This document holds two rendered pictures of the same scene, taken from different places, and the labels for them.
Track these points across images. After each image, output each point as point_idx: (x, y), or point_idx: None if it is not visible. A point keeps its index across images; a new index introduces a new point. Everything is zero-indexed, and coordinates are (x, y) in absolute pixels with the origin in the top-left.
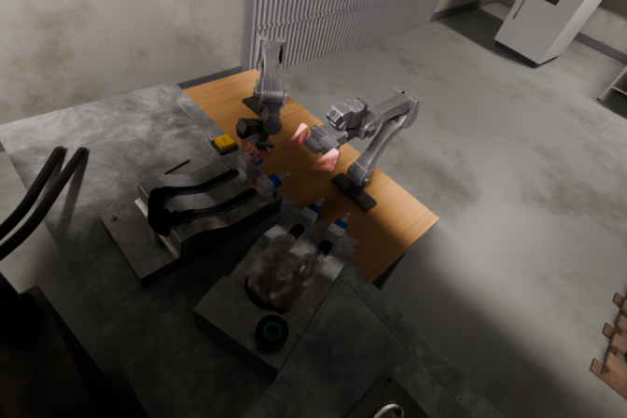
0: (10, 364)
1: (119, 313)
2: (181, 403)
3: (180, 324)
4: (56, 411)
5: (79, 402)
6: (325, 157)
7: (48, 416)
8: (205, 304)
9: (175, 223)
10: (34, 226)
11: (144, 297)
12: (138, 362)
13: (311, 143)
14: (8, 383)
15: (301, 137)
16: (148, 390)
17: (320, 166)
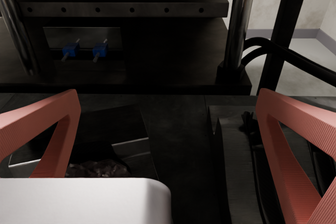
0: (200, 69)
1: (194, 104)
2: (99, 107)
3: (152, 128)
4: (157, 74)
5: (153, 81)
6: (9, 114)
7: (158, 72)
8: (133, 111)
9: (245, 112)
10: (294, 61)
11: (198, 119)
12: (148, 100)
13: None
14: (189, 67)
15: (321, 203)
16: (125, 98)
17: (47, 160)
